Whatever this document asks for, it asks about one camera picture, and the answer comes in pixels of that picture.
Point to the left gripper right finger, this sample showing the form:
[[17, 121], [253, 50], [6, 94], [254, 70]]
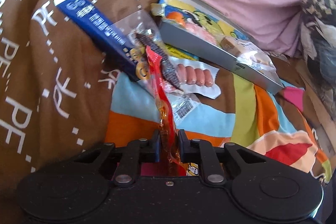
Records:
[[208, 158]]

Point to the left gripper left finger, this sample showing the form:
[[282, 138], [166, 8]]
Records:
[[131, 157]]

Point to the red spicy snack packet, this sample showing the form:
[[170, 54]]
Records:
[[167, 129]]

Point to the mini sausages packet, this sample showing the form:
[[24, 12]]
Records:
[[197, 77]]

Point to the yellow candy bar wrapper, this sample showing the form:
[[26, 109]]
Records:
[[180, 54]]

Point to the clear cake packet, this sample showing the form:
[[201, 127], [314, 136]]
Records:
[[246, 59]]

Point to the pink round cracker packet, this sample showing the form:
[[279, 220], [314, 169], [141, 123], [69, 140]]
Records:
[[200, 32]]

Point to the dark dried fish packet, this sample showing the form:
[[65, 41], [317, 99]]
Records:
[[146, 43]]

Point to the small orange mandarin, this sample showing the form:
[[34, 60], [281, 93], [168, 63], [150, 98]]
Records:
[[177, 17]]

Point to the blue calcium tablet box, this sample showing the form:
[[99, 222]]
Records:
[[106, 36]]

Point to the white cartoon face packet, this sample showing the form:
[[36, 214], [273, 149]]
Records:
[[192, 169]]

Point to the colourful patchwork blanket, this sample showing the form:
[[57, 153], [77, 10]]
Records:
[[284, 126]]

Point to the grey metal tray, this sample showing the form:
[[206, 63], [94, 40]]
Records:
[[180, 38]]

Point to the brown PF patterned cloth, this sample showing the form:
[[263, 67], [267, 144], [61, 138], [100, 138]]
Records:
[[56, 89]]

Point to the cartoon print tray liner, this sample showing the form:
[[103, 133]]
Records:
[[201, 14]]

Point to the black white patterned cloth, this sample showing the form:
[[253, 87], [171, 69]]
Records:
[[318, 42]]

